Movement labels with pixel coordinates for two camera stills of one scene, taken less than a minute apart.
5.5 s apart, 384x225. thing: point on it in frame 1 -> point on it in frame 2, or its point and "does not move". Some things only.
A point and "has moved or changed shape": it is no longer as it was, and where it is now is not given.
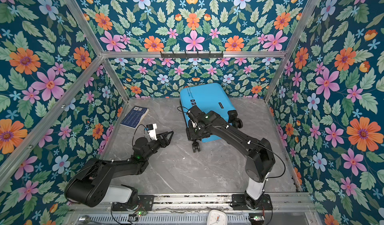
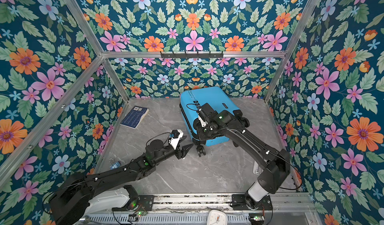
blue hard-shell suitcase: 209,97 has moved or changed shape
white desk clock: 217,217 does not move
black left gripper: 163,142 -> 184,151
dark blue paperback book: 134,117 does not move
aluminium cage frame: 105,56 does not move
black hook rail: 191,55 does not move
